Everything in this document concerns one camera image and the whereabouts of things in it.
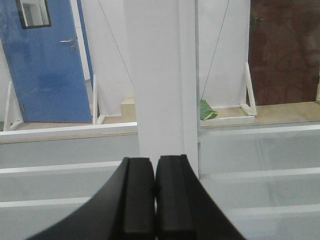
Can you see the white support bracket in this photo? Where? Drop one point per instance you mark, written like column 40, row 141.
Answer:
column 250, row 109

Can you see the dark brown wooden door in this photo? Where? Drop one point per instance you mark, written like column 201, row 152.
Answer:
column 284, row 50

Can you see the light wooden box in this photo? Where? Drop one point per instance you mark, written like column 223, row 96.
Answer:
column 128, row 110

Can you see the white framed sliding glass door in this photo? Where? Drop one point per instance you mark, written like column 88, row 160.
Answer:
column 168, row 55

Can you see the light wooden floor platform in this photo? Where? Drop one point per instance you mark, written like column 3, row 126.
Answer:
column 113, row 126

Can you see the green cushion bag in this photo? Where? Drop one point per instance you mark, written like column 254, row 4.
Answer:
column 206, row 112

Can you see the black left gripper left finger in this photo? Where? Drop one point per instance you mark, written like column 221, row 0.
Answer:
column 122, row 209

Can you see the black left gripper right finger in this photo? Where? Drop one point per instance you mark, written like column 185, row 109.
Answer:
column 185, row 211

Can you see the blue door with window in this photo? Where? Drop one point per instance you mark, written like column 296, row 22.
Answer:
column 41, row 47

